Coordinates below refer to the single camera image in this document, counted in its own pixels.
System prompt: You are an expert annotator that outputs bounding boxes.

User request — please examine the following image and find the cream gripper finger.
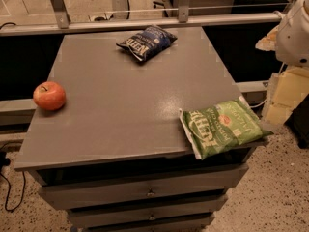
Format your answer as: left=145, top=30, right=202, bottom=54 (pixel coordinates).
left=255, top=26, right=278, bottom=51
left=262, top=66, right=309, bottom=125

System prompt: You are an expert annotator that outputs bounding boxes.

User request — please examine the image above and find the blue chip bag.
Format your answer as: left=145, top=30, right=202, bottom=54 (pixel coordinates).
left=117, top=25, right=177, bottom=62

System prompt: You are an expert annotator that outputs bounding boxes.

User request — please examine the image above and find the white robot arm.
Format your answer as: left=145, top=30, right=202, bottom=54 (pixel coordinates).
left=255, top=0, right=309, bottom=125

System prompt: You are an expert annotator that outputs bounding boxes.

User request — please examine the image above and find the green chip bag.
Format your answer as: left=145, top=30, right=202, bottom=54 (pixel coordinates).
left=180, top=96, right=272, bottom=160

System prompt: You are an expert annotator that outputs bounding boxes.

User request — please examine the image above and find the top grey drawer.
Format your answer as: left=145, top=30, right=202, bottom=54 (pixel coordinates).
left=39, top=163, right=248, bottom=210

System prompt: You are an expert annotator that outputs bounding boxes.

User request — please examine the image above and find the grey drawer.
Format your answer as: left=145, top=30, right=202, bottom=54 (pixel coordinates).
left=39, top=163, right=248, bottom=210
left=84, top=213, right=214, bottom=232
left=69, top=194, right=227, bottom=228

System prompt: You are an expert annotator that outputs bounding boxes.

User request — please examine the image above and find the middle grey drawer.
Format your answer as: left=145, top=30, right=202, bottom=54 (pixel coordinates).
left=69, top=194, right=227, bottom=228

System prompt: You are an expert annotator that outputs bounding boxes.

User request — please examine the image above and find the bottom grey drawer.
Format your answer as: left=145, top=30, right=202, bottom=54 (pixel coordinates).
left=84, top=213, right=214, bottom=232

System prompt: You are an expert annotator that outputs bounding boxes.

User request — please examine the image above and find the grey drawer cabinet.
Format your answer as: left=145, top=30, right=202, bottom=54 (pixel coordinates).
left=13, top=26, right=270, bottom=232

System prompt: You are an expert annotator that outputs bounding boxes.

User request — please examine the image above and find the red apple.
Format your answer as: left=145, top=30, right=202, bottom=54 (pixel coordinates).
left=33, top=81, right=66, bottom=111

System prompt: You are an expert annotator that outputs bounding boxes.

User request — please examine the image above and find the grey metal frame rail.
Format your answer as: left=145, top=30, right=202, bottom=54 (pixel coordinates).
left=0, top=0, right=288, bottom=36

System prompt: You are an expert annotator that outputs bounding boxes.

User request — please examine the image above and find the black floor cable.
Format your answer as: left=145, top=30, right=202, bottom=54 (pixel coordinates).
left=0, top=142, right=27, bottom=213

